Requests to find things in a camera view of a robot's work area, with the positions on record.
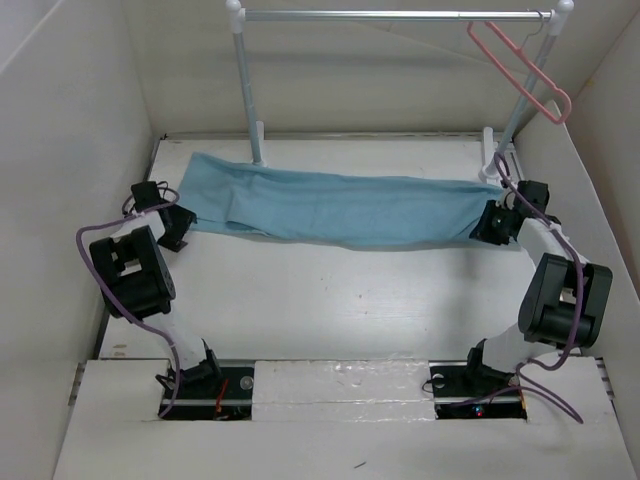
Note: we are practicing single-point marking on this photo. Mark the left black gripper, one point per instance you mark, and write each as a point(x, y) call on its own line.
point(184, 220)

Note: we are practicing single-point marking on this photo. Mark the white and silver clothes rack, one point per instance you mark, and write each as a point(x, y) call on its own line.
point(538, 91)

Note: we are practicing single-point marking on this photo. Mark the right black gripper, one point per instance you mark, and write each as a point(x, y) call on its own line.
point(482, 229)

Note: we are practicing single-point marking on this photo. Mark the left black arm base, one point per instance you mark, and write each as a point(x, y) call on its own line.
point(229, 400)

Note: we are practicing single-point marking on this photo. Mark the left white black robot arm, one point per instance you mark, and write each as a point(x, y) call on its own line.
point(130, 264)

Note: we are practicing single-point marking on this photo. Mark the light blue trousers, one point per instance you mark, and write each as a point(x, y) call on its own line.
point(350, 211)

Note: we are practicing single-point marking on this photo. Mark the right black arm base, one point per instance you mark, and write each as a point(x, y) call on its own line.
point(459, 396)

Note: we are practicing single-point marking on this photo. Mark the aluminium rail right side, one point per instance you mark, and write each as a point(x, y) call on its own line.
point(512, 166)

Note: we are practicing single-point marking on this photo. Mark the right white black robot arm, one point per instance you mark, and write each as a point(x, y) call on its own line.
point(564, 304)

